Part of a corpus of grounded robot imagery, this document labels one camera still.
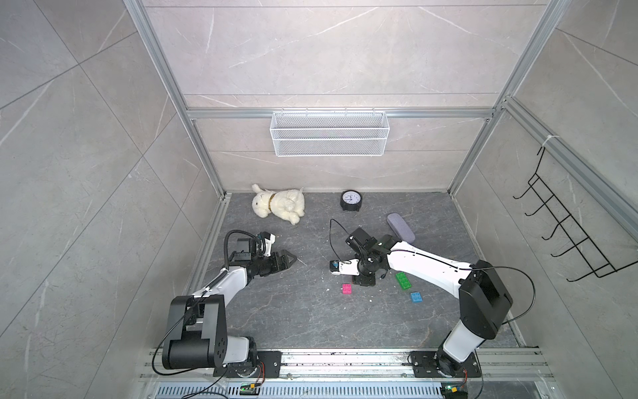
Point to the long green lego brick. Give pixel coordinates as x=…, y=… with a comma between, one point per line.
x=403, y=281

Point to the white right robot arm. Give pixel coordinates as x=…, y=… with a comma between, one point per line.
x=483, y=297

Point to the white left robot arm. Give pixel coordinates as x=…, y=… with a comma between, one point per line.
x=197, y=334

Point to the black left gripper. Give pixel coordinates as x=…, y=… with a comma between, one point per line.
x=283, y=265

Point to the purple glasses case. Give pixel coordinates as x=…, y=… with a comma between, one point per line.
x=400, y=228

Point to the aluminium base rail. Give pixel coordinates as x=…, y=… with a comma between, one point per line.
x=361, y=373

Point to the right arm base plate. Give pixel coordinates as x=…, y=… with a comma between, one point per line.
x=428, y=364

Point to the white plush dog toy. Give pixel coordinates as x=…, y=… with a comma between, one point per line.
x=287, y=205

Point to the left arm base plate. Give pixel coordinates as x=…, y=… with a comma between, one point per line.
x=262, y=364

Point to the blue lego brick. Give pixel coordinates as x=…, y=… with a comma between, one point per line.
x=416, y=297

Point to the white wire mesh basket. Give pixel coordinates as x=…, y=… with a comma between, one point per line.
x=334, y=133

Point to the black wire hook rack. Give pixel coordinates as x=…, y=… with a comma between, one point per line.
x=566, y=225

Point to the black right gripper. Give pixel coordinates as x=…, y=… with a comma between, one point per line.
x=366, y=281

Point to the black round alarm clock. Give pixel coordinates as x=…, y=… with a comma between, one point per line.
x=351, y=200

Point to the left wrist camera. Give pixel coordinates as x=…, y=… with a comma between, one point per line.
x=267, y=241

